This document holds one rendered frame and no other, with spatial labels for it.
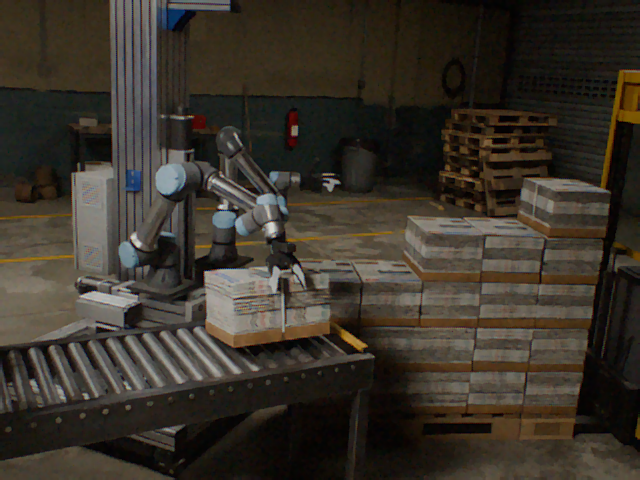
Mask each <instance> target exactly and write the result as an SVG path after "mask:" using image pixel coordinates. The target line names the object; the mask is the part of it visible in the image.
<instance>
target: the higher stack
mask: <svg viewBox="0 0 640 480"><path fill-rule="evenodd" d="M591 186H592V187H591ZM521 189H522V190H521V195H520V196H521V197H520V198H521V199H520V208H519V209H520V210H519V212H520V213H522V214H524V215H527V216H529V217H531V218H533V219H535V220H537V222H539V223H540V224H542V225H545V226H547V227H549V228H576V229H606V227H608V225H607V224H608V219H609V218H608V217H609V215H608V209H609V208H608V207H609V206H610V205H609V204H610V199H611V198H610V197H611V196H610V195H611V192H609V191H607V190H604V189H601V188H597V187H593V185H588V184H586V182H583V181H579V180H572V179H554V178H524V180H523V187H522V188H521ZM518 223H520V224H521V225H523V226H525V227H527V228H529V229H531V230H532V231H534V232H535V233H537V234H539V235H540V236H542V237H543V238H545V240H543V242H545V243H543V248H542V254H541V255H542V256H541V257H540V258H541V260H540V262H541V263H540V266H539V267H540V268H539V272H540V273H541V274H542V275H543V274H550V275H598V271H600V268H601V267H600V266H601V265H600V263H601V262H602V259H603V258H602V255H603V252H604V251H602V250H603V246H604V245H603V243H604V240H603V239H601V238H600V237H561V236H547V235H546V234H543V233H541V232H539V231H537V230H535V229H534V228H532V227H530V226H528V225H525V224H523V223H521V222H518ZM537 284H538V289H537V290H538V292H537V295H536V297H537V298H536V303H535V305H537V308H536V309H537V310H536V311H537V312H536V317H535V318H536V322H537V319H555V320H567V321H590V320H591V318H592V316H591V315H592V310H593V308H592V307H593V303H594V298H593V297H594V291H595V289H594V288H595V286H594V285H593V284H542V283H540V282H538V283H537ZM532 329H533V330H534V332H533V336H532V341H531V342H532V344H531V345H532V346H531V347H530V348H531V350H530V354H529V363H530V364H583V363H584V360H585V355H586V354H585V351H586V350H587V343H588V340H587V339H588V335H589V334H588V332H589V331H588V330H587V329H580V328H535V327H534V328H532ZM525 372H526V376H525V377H526V379H525V382H526V384H525V392H523V398H524V400H522V405H524V406H576V404H577V399H578V392H580V387H581V386H580V385H581V383H582V382H583V381H582V380H583V373H582V372H581V371H525ZM519 415H520V416H519V418H520V419H521V420H520V425H519V432H518V439H519V440H532V439H572V432H573V426H574V421H575V413H519Z"/></svg>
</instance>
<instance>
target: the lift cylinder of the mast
mask: <svg viewBox="0 0 640 480"><path fill-rule="evenodd" d="M610 252H611V253H610V257H609V264H608V270H604V276H603V277H604V281H603V288H602V294H601V301H600V307H598V313H597V320H596V326H595V332H594V339H593V345H592V351H593V352H595V353H596V354H597V355H599V356H601V358H602V352H603V346H604V340H605V333H606V327H607V322H608V315H609V309H610V303H611V296H612V290H613V284H614V279H615V276H616V272H615V271H613V270H614V264H615V258H616V255H625V253H626V250H625V249H623V248H621V247H611V250H610ZM631 339H635V335H631V336H629V338H628V340H627V342H626V344H625V346H624V349H623V351H622V353H621V355H620V358H619V360H618V362H617V364H616V366H614V367H613V368H614V369H617V368H618V366H619V364H620V362H621V360H622V358H623V357H624V354H625V351H626V349H627V346H628V344H629V342H630V340H631Z"/></svg>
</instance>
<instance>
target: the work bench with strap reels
mask: <svg viewBox="0 0 640 480"><path fill-rule="evenodd" d="M189 116H194V119H193V138H202V162H199V161H198V163H202V164H205V165H207V166H211V164H208V163H206V145H207V138H216V136H217V134H218V132H219V131H221V130H218V131H214V130H211V127H208V126H205V122H206V117H205V116H204V115H189ZM85 126H86V125H79V124H68V128H69V129H70V151H71V187H72V173H76V166H75V135H77V136H78V137H79V156H80V162H78V163H77V172H85V171H91V170H99V169H105V168H111V163H110V162H104V161H85V138H112V124H97V127H89V129H83V128H85Z"/></svg>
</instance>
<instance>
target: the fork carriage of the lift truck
mask: <svg viewBox="0 0 640 480"><path fill-rule="evenodd" d="M585 354H586V355H585V360H584V369H583V371H581V372H582V373H583V380H582V381H583V382H582V383H581V385H580V386H581V387H580V392H578V398H580V399H581V400H582V401H583V406H584V407H585V408H586V409H587V410H588V411H589V412H590V413H591V415H592V416H598V417H599V418H600V419H601V420H602V421H603V422H604V423H605V428H606V429H607V430H608V432H609V433H610V434H611V435H612V436H614V437H615V438H616V439H617V440H618V441H619V442H621V441H626V442H628V439H629V433H631V427H632V422H633V416H634V410H635V404H636V399H637V394H638V387H637V386H636V385H635V384H634V383H631V382H630V381H629V380H628V379H626V378H625V377H624V376H623V374H622V373H620V372H619V371H618V370H617V369H614V368H613V367H612V366H611V365H609V364H608V363H607V362H606V361H604V360H603V359H602V358H601V356H599V355H597V354H596V353H595V352H593V351H592V350H591V349H590V348H589V347H587V350H586V351H585Z"/></svg>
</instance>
